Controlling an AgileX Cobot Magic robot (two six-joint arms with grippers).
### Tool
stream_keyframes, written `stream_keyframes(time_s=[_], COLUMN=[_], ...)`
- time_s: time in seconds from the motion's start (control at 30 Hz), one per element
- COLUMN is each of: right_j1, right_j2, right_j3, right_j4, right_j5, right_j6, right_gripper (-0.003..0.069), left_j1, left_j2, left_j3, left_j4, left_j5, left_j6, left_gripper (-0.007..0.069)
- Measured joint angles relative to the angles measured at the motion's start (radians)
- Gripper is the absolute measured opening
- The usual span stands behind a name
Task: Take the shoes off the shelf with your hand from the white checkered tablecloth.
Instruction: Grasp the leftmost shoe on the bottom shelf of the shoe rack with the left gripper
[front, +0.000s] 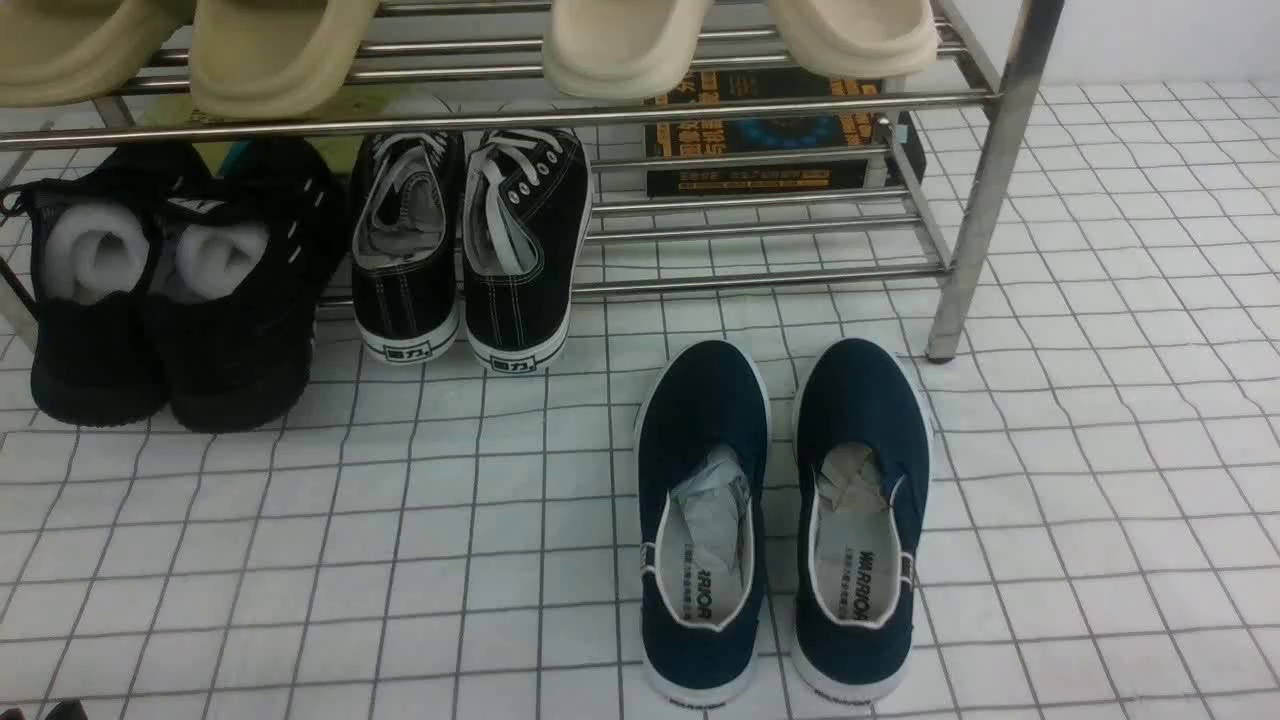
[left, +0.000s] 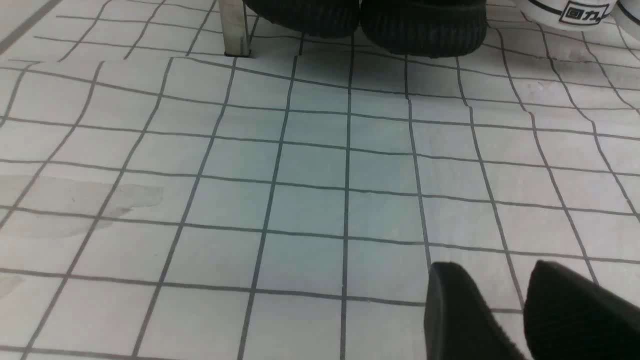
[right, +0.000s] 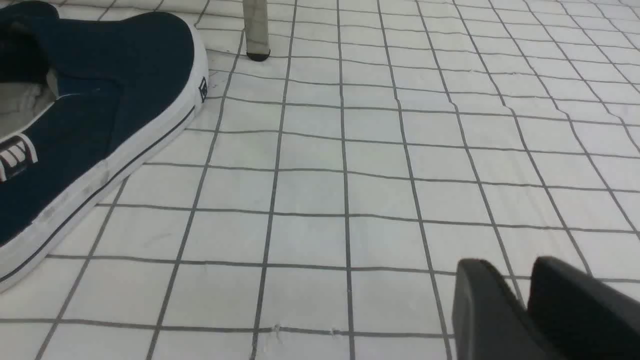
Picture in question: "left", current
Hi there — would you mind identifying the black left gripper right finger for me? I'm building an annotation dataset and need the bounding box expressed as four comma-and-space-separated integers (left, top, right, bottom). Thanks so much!
523, 260, 640, 360

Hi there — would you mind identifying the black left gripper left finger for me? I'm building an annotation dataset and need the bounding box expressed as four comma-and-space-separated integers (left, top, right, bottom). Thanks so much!
423, 262, 526, 360

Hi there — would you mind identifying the black knit sneaker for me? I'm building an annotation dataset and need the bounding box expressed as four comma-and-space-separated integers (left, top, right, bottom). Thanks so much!
359, 0, 489, 59
244, 0, 361, 39

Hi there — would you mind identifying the stainless steel shoe rack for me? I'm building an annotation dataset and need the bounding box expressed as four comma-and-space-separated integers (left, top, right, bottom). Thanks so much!
218, 0, 250, 58

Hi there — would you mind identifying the black canvas sneaker left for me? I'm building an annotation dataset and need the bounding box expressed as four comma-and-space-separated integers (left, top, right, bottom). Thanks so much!
513, 0, 618, 32

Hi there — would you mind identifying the black canvas sneaker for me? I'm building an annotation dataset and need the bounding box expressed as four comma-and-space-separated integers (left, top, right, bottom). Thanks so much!
513, 0, 618, 32
612, 0, 640, 41

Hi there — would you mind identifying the black canvas sneaker right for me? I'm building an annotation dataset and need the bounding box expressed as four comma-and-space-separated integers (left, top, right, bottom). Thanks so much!
612, 0, 640, 41

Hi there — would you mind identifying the white grid tablecloth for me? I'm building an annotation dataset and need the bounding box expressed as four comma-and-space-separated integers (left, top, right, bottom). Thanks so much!
0, 0, 640, 360

